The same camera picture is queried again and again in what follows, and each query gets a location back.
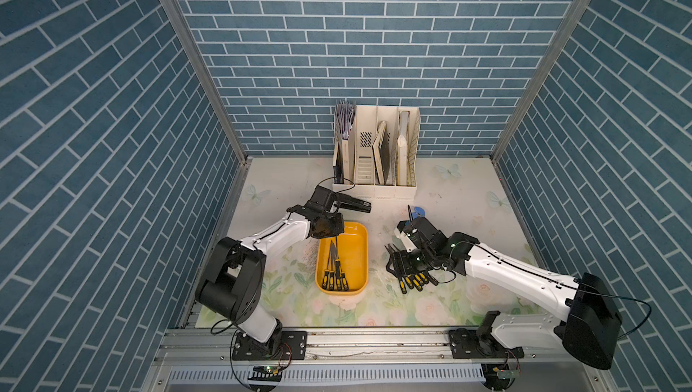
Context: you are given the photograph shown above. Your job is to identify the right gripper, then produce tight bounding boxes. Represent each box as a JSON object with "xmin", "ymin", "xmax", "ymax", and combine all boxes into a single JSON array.
[{"xmin": 381, "ymin": 248, "xmax": 434, "ymax": 275}]

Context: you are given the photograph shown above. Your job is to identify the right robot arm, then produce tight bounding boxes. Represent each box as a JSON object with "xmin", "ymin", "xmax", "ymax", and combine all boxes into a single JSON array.
[{"xmin": 393, "ymin": 217, "xmax": 622, "ymax": 370}]

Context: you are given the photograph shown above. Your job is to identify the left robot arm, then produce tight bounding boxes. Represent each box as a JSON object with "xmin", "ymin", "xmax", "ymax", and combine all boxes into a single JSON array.
[{"xmin": 195, "ymin": 186, "xmax": 371, "ymax": 352}]

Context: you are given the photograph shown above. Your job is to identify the yellow plastic storage tray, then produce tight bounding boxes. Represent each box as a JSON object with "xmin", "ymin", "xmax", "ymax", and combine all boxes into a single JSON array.
[{"xmin": 315, "ymin": 222, "xmax": 369, "ymax": 296}]

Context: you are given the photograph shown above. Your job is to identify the white desktop file organizer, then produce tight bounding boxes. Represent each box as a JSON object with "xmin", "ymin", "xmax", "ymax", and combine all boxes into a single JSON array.
[{"xmin": 332, "ymin": 101, "xmax": 421, "ymax": 201}]

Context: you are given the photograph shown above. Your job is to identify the black stapler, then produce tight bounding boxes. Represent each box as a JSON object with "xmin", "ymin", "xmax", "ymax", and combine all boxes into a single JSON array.
[{"xmin": 338, "ymin": 193, "xmax": 371, "ymax": 213}]

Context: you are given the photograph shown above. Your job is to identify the dark notebook in organizer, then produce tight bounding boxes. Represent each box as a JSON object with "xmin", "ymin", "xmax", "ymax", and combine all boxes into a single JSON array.
[{"xmin": 333, "ymin": 141, "xmax": 344, "ymax": 185}]

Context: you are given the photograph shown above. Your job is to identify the small blue stapler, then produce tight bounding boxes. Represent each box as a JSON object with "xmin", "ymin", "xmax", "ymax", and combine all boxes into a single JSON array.
[{"xmin": 408, "ymin": 206, "xmax": 425, "ymax": 219}]

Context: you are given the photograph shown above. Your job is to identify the framed board in organizer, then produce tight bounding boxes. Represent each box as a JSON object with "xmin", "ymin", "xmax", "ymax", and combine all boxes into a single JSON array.
[{"xmin": 372, "ymin": 121, "xmax": 389, "ymax": 186}]

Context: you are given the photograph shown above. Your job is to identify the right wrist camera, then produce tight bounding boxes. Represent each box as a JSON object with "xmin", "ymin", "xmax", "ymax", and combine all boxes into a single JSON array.
[{"xmin": 395, "ymin": 218, "xmax": 420, "ymax": 252}]

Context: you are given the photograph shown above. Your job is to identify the aluminium front rail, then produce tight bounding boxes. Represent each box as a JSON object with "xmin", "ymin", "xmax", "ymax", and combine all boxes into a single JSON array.
[{"xmin": 154, "ymin": 326, "xmax": 575, "ymax": 366}]

